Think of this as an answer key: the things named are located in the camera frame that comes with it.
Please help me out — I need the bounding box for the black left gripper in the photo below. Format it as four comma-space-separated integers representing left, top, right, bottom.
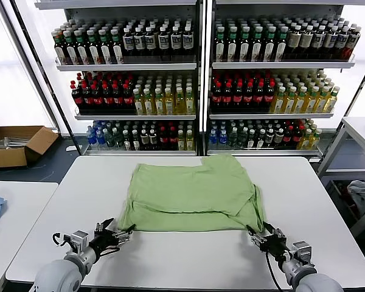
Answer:
89, 217, 137, 259

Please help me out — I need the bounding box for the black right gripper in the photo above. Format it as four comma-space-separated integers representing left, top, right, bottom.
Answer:
245, 221, 293, 265

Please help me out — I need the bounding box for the light green polo shirt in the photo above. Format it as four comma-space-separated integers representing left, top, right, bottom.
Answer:
117, 153, 265, 234

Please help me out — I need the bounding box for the grey clothes pile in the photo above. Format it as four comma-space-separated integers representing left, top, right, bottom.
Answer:
348, 179, 365, 218

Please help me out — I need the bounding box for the white cap brown label bottle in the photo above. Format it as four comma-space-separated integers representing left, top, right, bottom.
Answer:
265, 128, 276, 149
274, 128, 285, 149
139, 130, 150, 151
148, 130, 159, 151

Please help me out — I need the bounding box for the red cap cola bottle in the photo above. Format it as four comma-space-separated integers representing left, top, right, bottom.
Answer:
243, 80, 256, 112
112, 82, 124, 113
211, 80, 224, 112
254, 80, 266, 112
232, 80, 245, 112
222, 80, 234, 112
81, 81, 94, 113
102, 82, 114, 113
71, 80, 84, 113
263, 80, 276, 112
283, 126, 294, 149
292, 126, 304, 149
159, 126, 170, 151
91, 82, 105, 113
122, 82, 135, 113
169, 126, 179, 151

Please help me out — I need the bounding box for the brown cardboard box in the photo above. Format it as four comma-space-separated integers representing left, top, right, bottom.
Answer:
0, 125, 60, 169

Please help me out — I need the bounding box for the green cap dark tea bottle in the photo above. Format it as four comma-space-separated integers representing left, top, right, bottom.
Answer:
110, 29, 125, 64
54, 32, 68, 65
227, 26, 240, 63
239, 26, 252, 63
251, 26, 265, 63
63, 30, 77, 65
98, 29, 112, 64
74, 29, 89, 65
214, 26, 228, 63
276, 26, 289, 62
86, 29, 100, 65
264, 26, 277, 63

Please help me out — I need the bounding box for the white cap dark drink bottle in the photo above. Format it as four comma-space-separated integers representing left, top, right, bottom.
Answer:
144, 26, 158, 58
170, 26, 183, 58
133, 27, 147, 58
122, 27, 136, 58
335, 26, 350, 60
324, 26, 338, 60
311, 25, 327, 60
182, 26, 195, 58
157, 26, 170, 58

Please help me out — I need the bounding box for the beige label dark bottle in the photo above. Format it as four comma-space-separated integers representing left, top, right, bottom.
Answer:
299, 25, 315, 60
287, 25, 304, 60

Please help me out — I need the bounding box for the white cap red drink bottle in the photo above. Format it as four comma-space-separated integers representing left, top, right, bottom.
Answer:
345, 26, 362, 60

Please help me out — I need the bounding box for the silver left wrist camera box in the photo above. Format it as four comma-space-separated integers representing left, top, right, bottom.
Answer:
69, 230, 89, 253

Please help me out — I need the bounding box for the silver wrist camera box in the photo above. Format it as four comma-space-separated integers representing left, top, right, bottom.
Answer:
291, 240, 314, 265
69, 230, 89, 253

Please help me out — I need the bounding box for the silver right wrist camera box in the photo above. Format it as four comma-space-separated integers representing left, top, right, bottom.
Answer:
291, 240, 314, 265

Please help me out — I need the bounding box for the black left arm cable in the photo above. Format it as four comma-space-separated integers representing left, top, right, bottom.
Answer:
51, 232, 68, 248

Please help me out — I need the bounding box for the grey metal frame workbench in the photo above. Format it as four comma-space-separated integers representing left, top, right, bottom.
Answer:
318, 117, 365, 238

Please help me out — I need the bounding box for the black window frame post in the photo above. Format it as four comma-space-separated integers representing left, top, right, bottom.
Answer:
10, 0, 83, 155

